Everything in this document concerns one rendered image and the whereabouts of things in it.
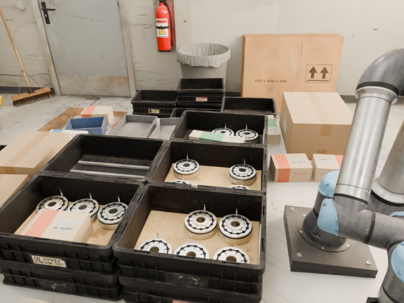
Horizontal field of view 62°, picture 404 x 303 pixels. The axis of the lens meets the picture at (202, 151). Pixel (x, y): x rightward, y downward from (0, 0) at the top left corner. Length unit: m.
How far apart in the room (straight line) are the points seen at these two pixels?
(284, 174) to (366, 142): 0.72
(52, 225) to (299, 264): 0.76
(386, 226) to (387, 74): 0.35
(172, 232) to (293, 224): 0.44
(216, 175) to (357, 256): 0.56
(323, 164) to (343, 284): 0.57
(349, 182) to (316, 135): 0.86
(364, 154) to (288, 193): 0.69
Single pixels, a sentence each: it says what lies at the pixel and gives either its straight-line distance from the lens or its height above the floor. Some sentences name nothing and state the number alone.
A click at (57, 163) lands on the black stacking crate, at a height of 0.91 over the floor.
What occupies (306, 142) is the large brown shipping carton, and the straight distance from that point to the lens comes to 1.68.
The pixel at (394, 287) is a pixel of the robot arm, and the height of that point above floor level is 1.03.
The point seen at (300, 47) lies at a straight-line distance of 3.90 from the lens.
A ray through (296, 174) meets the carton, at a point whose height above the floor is 0.74.
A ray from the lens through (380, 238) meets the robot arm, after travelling 0.83.
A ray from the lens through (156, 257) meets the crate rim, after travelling 0.90.
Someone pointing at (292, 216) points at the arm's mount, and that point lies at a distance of 1.29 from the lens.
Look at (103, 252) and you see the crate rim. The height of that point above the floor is 0.92.
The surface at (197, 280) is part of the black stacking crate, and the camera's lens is 0.94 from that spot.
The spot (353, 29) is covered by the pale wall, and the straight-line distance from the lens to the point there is 4.15.
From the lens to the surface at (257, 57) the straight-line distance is 3.86.
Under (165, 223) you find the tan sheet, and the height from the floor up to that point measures 0.83.
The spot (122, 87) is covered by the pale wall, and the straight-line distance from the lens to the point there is 4.40.
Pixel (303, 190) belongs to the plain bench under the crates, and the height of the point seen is 0.70.
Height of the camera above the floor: 1.60
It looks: 31 degrees down
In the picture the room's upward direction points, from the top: 1 degrees counter-clockwise
